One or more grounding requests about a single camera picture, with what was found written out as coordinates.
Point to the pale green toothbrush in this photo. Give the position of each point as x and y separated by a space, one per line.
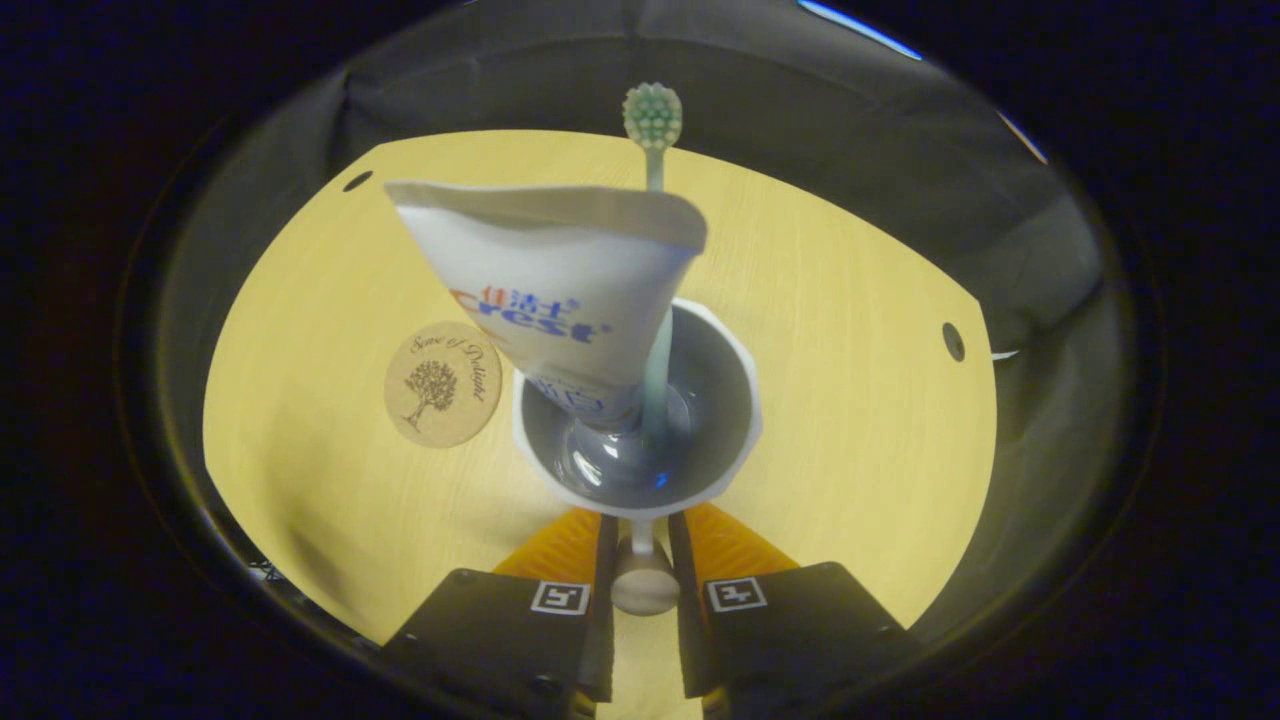
652 115

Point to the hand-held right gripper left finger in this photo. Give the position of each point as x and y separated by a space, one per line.
603 620

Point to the black backdrop cloth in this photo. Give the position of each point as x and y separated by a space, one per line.
860 110

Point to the round wooden coaster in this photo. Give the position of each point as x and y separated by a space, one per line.
443 385

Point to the light wooden desktop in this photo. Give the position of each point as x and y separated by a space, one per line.
860 400

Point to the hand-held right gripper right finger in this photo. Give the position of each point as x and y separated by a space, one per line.
685 620

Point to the white toothpaste tube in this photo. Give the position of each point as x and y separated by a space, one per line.
550 270

